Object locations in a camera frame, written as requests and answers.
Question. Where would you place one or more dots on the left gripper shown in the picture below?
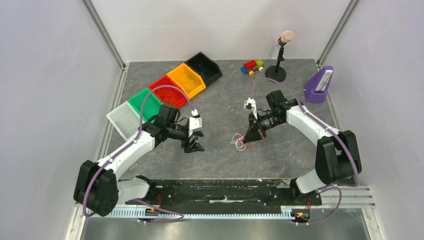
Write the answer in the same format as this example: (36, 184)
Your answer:
(194, 146)

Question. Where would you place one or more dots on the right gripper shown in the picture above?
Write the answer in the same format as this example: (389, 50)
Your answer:
(255, 125)

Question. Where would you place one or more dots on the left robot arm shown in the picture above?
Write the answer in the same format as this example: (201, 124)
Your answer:
(98, 189)

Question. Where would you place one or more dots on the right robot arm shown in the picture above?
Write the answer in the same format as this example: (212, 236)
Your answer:
(337, 155)

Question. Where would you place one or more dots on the red bin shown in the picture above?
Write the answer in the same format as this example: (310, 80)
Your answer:
(168, 95)

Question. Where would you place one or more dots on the green bin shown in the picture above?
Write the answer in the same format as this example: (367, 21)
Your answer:
(152, 104)

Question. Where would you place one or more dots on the yellow bin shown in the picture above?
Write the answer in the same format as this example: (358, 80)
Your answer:
(187, 79)

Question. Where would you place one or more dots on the microphone on stand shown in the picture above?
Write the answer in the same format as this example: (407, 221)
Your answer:
(276, 72)

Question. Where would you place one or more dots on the toy brick car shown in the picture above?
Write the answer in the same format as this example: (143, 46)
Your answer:
(252, 66)

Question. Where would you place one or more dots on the purple metronome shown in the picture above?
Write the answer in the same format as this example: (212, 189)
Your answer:
(316, 89)

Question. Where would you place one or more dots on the white bin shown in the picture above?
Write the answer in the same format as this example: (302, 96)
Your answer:
(125, 120)

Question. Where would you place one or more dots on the black bin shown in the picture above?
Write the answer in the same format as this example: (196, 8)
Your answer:
(208, 69)

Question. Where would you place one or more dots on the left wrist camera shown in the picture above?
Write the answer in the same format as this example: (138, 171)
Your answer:
(195, 123)

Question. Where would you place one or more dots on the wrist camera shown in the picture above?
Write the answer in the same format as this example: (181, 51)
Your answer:
(250, 104)
(195, 123)

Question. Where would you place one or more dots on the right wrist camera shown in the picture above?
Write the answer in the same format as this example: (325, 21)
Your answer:
(250, 104)

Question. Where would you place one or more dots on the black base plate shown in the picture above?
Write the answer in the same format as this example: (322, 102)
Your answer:
(227, 196)

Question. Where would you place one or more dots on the slotted cable duct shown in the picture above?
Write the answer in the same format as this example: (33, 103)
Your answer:
(146, 213)

